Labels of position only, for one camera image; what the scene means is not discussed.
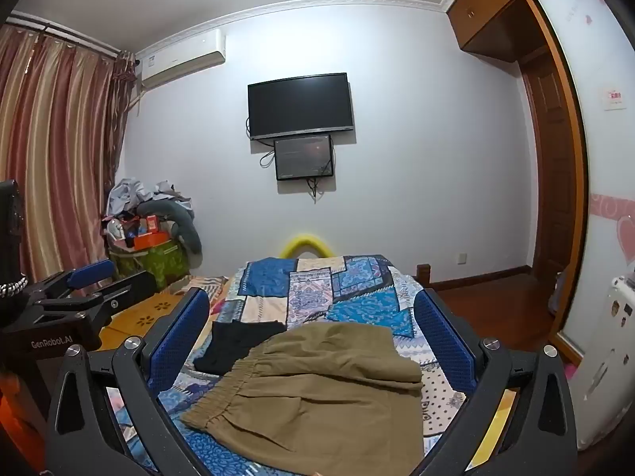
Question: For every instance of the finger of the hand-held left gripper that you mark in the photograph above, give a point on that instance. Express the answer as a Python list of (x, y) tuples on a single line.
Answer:
[(130, 285), (93, 271)]

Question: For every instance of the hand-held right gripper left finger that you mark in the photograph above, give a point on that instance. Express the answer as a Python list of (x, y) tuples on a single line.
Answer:
[(184, 339)]

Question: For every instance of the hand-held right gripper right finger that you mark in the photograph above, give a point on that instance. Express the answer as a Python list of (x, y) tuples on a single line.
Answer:
[(443, 341)]

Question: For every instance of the khaki pants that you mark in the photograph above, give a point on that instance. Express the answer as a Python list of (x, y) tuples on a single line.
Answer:
[(317, 391)]

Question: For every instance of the green patterned bag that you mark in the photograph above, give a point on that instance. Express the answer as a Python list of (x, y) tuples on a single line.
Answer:
[(151, 263)]

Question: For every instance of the bamboo lap table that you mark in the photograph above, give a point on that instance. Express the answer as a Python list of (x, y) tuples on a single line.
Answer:
[(141, 315)]

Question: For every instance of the orange box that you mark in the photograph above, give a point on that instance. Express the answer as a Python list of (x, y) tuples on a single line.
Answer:
[(149, 239)]

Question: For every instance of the black folded garment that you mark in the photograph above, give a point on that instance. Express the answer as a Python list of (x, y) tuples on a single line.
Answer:
[(235, 344)]

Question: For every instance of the pile of grey clothes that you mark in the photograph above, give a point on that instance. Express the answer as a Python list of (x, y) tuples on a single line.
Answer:
[(136, 196)]

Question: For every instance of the striped pink curtain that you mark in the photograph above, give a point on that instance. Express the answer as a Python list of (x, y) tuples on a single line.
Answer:
[(54, 158)]

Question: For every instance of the blue patchwork blanket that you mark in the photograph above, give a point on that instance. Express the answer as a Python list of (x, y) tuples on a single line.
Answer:
[(322, 292)]

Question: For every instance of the yellow foam cushion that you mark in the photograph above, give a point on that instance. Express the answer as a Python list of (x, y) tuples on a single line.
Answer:
[(307, 246)]

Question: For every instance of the white plastic appliance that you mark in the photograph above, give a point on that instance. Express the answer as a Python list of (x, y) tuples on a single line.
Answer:
[(603, 357)]

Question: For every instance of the brown wooden door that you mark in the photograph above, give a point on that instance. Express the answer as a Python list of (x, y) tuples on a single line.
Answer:
[(545, 168)]

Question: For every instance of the white air conditioner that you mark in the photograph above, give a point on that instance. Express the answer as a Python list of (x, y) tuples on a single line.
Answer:
[(181, 57)]

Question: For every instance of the red and white label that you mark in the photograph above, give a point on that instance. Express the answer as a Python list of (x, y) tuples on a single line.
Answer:
[(613, 98)]

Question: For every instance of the wooden overhead cabinet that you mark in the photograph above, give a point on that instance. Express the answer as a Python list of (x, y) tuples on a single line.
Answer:
[(496, 5)]

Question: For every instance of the wooden bed post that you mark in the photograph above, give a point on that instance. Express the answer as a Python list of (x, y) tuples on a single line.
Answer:
[(422, 275)]

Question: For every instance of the white wall socket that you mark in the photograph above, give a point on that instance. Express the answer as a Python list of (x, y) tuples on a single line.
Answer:
[(461, 258)]

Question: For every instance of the small black wall monitor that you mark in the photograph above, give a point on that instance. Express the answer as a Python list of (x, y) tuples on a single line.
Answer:
[(303, 156)]

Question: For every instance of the white curtain rail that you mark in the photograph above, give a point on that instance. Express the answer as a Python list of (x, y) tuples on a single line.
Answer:
[(64, 29)]

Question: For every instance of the black wall television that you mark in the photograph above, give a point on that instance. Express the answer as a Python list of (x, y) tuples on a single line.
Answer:
[(300, 105)]

